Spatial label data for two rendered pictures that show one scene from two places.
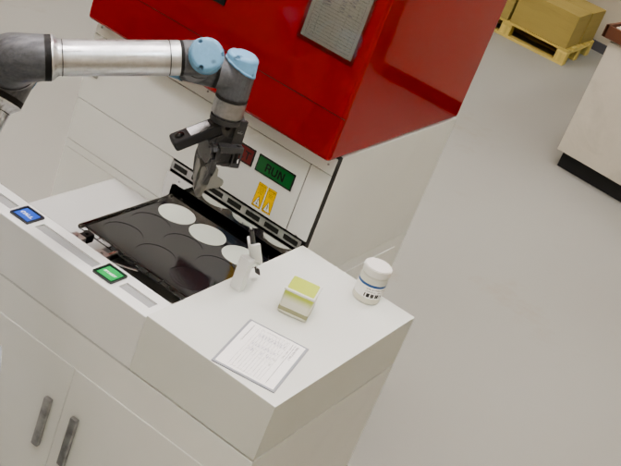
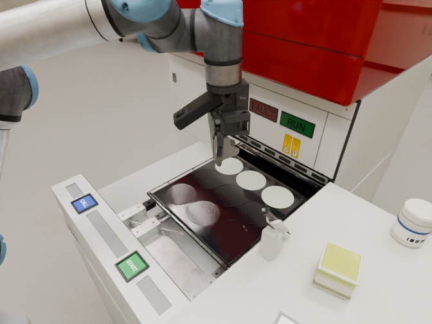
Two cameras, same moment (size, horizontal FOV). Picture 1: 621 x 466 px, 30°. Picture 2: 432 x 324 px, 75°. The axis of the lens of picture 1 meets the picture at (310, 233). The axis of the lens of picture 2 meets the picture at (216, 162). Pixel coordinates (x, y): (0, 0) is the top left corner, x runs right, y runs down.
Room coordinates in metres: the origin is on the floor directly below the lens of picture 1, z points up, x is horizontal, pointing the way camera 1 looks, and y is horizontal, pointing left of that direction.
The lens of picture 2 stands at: (1.92, 0.06, 1.52)
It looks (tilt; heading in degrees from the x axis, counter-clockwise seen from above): 37 degrees down; 24
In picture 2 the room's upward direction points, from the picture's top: straight up
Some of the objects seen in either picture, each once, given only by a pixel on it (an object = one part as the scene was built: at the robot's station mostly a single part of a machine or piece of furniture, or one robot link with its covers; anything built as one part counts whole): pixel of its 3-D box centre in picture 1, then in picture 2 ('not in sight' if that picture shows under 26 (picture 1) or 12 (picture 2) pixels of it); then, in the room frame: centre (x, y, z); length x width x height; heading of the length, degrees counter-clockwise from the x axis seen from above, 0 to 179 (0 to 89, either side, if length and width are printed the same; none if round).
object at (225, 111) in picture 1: (227, 106); (222, 71); (2.45, 0.28, 1.32); 0.08 x 0.08 x 0.05
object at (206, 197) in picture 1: (226, 224); (267, 166); (2.73, 0.22, 0.89); 0.44 x 0.02 x 0.10; 66
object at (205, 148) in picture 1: (222, 139); (227, 108); (2.45, 0.27, 1.24); 0.09 x 0.08 x 0.12; 126
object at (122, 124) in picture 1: (192, 151); (236, 117); (2.81, 0.37, 1.02); 0.81 x 0.03 x 0.40; 66
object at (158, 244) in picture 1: (182, 245); (229, 195); (2.53, 0.29, 0.90); 0.34 x 0.34 x 0.01; 66
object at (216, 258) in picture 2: (135, 263); (183, 226); (2.36, 0.36, 0.90); 0.38 x 0.01 x 0.01; 66
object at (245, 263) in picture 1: (249, 262); (274, 233); (2.33, 0.11, 1.03); 0.06 x 0.04 x 0.13; 156
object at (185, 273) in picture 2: not in sight; (162, 254); (2.28, 0.38, 0.87); 0.36 x 0.08 x 0.03; 66
